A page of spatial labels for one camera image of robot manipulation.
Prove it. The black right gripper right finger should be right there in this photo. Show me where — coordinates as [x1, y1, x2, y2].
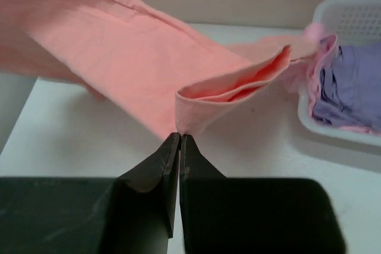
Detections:
[179, 135, 346, 253]

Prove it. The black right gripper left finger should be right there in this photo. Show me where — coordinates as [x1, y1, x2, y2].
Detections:
[1, 133, 181, 253]

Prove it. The salmon pink t shirt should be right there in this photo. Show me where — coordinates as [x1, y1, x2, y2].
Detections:
[1, 0, 318, 137]

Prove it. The light pink t shirt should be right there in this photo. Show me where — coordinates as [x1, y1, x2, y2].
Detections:
[285, 23, 380, 134]

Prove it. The purple t shirt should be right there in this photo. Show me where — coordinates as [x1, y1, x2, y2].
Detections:
[312, 42, 380, 133]

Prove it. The white plastic laundry basket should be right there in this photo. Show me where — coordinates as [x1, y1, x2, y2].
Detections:
[298, 0, 380, 146]

